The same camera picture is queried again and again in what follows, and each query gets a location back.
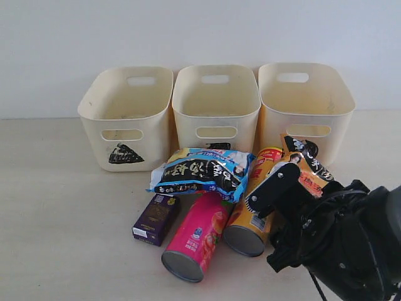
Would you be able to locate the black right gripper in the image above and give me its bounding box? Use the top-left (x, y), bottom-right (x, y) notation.
top-left (267, 180), bottom-right (370, 272)

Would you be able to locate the orange noodle snack bag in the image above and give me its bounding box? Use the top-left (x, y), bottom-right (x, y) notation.
top-left (266, 134), bottom-right (334, 198)

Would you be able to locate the blue black snack bag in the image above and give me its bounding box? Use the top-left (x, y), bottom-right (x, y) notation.
top-left (147, 148), bottom-right (256, 204)

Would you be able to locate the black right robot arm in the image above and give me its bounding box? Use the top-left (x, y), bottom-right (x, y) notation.
top-left (267, 180), bottom-right (400, 300)

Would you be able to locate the yellow chips can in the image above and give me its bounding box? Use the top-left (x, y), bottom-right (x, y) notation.
top-left (222, 147), bottom-right (283, 257)

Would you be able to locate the pink chips can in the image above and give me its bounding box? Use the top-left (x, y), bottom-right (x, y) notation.
top-left (161, 192), bottom-right (233, 283)

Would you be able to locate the cream bin circle mark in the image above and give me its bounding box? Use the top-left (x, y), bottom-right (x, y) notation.
top-left (258, 63), bottom-right (356, 166)

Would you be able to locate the purple small carton box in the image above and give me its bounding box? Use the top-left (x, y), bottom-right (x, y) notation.
top-left (132, 194), bottom-right (181, 246)

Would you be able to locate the cream bin square mark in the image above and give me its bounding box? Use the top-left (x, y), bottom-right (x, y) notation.
top-left (172, 65), bottom-right (261, 152)

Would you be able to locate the cream bin triangle mark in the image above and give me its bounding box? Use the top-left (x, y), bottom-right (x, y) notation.
top-left (78, 66), bottom-right (174, 172)

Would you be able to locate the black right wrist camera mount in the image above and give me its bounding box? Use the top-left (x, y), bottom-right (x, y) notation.
top-left (245, 163), bottom-right (315, 220)

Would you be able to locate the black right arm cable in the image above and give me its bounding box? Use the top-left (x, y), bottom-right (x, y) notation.
top-left (308, 270), bottom-right (328, 301)

